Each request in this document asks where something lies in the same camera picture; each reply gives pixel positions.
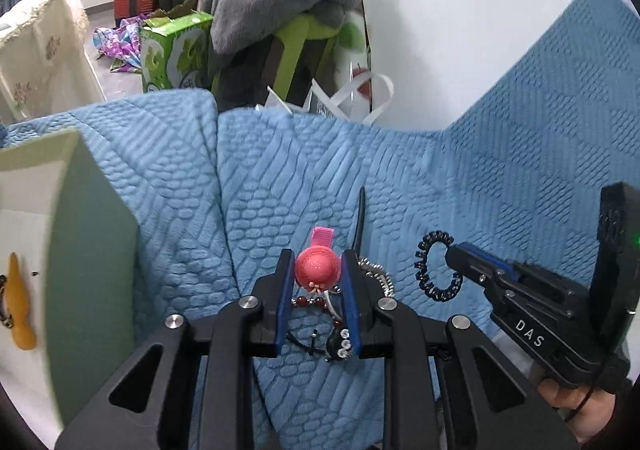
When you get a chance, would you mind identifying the red bead bracelet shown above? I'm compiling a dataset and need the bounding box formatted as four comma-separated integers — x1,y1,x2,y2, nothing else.
291,295,352,336

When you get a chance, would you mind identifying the pink ball hair tie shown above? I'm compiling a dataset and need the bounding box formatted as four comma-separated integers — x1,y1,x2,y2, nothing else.
295,226,343,292

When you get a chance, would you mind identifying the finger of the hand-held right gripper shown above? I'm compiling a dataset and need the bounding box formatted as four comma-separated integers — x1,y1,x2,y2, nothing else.
445,242,521,301

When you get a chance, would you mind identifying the person's right hand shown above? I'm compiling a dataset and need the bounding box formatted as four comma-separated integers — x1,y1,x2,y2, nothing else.
537,377,633,443

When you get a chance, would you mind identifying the black spiral hair tie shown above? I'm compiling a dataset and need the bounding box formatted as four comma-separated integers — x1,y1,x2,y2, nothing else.
414,230,463,302

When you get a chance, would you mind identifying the white tote bag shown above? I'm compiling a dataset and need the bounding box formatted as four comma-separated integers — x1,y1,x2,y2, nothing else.
255,72,396,126

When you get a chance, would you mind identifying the blue quilted sofa cover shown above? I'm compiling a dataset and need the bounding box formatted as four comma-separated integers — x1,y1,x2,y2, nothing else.
0,0,640,450

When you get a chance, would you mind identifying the white fruit print bag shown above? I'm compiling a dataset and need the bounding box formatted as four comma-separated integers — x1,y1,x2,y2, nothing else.
335,0,373,116

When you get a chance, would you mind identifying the green printed carton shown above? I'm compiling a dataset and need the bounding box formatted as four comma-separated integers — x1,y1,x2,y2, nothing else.
140,10,216,93

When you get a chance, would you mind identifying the thin black cable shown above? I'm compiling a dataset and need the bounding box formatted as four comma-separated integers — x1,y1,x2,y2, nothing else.
562,370,603,426

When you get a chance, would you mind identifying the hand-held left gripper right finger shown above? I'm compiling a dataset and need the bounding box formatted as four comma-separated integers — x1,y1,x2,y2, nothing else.
341,250,581,450

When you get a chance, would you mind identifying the black rhinestone hair tie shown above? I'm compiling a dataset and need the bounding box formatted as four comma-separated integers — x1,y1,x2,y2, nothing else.
287,327,357,363

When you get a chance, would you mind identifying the silver chain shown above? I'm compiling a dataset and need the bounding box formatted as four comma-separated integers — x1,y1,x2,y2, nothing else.
357,257,396,301

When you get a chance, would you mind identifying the green plastic stool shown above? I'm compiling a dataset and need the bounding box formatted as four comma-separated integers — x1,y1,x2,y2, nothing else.
210,12,351,111

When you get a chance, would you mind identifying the orange hair clip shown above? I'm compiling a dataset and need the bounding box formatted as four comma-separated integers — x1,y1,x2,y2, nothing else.
7,252,38,350

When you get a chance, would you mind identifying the purple floral cloth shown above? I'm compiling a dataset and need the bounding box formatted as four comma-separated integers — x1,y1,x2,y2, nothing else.
94,14,151,76

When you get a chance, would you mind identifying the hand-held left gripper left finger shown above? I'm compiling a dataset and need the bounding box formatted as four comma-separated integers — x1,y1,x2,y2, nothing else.
54,249,296,450

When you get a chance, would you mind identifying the pale green cardboard box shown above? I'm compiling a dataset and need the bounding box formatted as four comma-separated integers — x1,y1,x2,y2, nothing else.
0,127,141,436

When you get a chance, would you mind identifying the cream embroidered tablecloth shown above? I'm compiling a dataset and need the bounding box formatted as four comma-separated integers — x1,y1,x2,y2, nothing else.
0,0,106,123

